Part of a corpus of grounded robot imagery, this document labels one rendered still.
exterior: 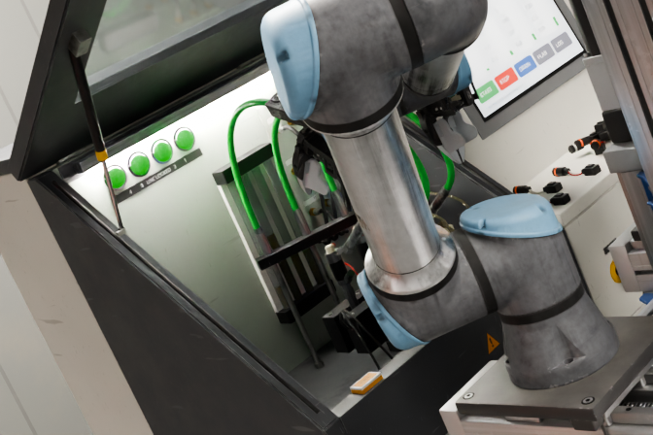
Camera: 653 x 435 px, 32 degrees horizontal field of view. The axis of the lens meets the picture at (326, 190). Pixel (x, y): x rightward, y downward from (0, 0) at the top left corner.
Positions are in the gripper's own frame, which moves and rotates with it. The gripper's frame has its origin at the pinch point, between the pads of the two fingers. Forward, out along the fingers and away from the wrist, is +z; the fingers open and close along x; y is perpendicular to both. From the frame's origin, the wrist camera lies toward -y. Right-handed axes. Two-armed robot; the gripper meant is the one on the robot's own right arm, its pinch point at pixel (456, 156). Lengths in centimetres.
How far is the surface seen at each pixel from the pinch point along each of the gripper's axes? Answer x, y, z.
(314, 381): -17, -45, 38
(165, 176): -21, -57, -12
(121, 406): -47, -68, 26
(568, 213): 25.7, -3.0, 24.0
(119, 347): -47, -57, 12
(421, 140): 20.2, -28.3, 2.5
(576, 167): 47, -15, 23
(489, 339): -6.5, -3.0, 33.3
